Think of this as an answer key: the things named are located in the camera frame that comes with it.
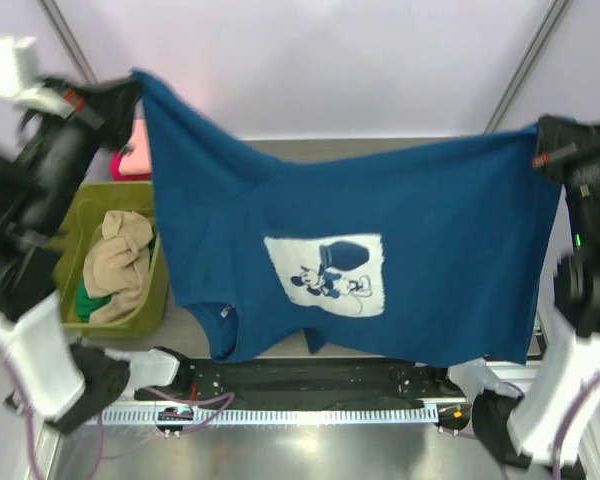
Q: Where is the folded salmon pink t shirt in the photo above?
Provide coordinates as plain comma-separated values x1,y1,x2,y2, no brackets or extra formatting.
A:
118,119,152,176

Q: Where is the beige t shirt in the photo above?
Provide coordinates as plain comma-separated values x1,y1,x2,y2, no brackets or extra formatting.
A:
81,210,155,324

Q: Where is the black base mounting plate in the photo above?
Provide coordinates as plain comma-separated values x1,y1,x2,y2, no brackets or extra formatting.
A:
162,357,464,400

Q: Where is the aluminium frame post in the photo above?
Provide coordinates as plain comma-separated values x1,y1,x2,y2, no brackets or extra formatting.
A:
37,0,97,84
484,0,573,133

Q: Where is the folded magenta t shirt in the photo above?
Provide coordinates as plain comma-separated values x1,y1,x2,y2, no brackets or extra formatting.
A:
109,152,125,181

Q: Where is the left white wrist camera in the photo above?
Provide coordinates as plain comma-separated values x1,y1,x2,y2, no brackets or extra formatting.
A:
0,35,74,119

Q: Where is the right aluminium frame post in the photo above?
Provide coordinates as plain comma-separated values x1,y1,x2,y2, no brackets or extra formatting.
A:
484,0,573,133

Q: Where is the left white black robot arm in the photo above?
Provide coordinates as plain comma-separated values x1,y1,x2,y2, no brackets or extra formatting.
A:
0,77,184,434

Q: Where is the white slotted cable duct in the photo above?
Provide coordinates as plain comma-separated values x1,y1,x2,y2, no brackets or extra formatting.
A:
102,404,439,426

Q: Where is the blue mickey t shirt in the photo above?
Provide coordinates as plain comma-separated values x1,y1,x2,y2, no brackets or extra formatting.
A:
133,71,560,367

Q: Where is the olive green plastic bin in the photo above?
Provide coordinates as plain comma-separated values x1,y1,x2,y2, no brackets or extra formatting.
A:
52,182,169,340

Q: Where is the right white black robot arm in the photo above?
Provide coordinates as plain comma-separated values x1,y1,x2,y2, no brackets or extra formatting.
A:
449,115,600,479

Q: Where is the green t shirt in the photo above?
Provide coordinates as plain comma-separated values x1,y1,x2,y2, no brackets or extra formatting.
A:
75,233,156,324

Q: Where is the left aluminium frame post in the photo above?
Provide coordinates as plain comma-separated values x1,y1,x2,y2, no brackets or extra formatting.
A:
37,0,97,84

